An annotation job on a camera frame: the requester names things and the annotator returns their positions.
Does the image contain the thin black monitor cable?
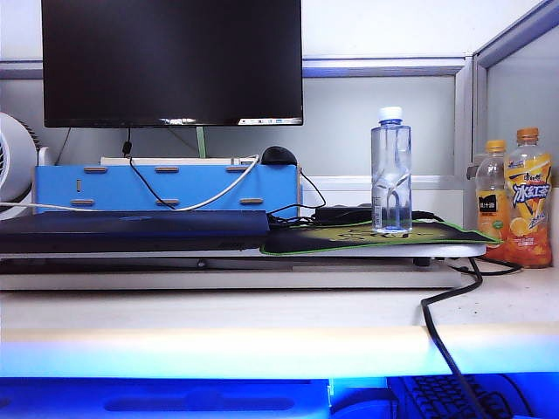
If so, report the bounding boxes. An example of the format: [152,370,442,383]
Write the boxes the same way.
[121,127,180,211]

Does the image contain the white cable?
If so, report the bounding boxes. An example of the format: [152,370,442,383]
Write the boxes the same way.
[0,153,261,211]

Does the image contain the silver laptop stand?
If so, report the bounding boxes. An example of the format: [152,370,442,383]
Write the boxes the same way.
[0,242,488,292]

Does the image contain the thin black mouse cable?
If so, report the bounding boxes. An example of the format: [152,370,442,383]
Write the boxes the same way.
[266,168,328,228]

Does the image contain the thick black power cable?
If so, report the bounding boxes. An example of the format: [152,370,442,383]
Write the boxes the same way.
[421,256,493,419]

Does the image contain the white desk fan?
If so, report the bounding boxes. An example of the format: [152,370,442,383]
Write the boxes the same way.
[0,112,53,222]

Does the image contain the blue wooden monitor riser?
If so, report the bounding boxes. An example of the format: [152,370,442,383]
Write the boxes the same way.
[34,163,303,219]

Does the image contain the thin black cable behind stand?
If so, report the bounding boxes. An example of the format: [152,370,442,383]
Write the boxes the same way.
[449,257,523,277]

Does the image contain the white monitor base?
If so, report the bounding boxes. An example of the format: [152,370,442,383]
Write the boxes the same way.
[100,155,263,167]

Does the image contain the black computer mouse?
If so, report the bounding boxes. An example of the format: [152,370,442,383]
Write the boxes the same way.
[260,146,300,166]

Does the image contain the small orange juice bottle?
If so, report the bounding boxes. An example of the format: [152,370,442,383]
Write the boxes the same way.
[475,139,510,250]

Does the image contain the black computer monitor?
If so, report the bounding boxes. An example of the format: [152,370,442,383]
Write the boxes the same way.
[41,0,304,128]

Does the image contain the blue plastic tray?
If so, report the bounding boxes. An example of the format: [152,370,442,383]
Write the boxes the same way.
[0,377,329,419]

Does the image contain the black green-edged mouse pad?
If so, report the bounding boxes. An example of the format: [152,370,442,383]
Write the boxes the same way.
[260,217,504,256]

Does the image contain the dark blue mat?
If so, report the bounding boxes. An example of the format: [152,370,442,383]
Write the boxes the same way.
[0,209,271,255]

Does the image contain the clear mineral water bottle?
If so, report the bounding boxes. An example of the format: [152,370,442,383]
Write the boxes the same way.
[370,106,413,234]

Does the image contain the large iced tea bottle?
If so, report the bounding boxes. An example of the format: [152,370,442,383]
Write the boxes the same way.
[501,127,554,269]

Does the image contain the black power adapter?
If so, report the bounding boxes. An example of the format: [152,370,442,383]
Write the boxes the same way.
[314,205,445,226]

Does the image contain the black keyboard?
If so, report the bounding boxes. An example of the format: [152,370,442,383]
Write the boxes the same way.
[395,374,532,419]

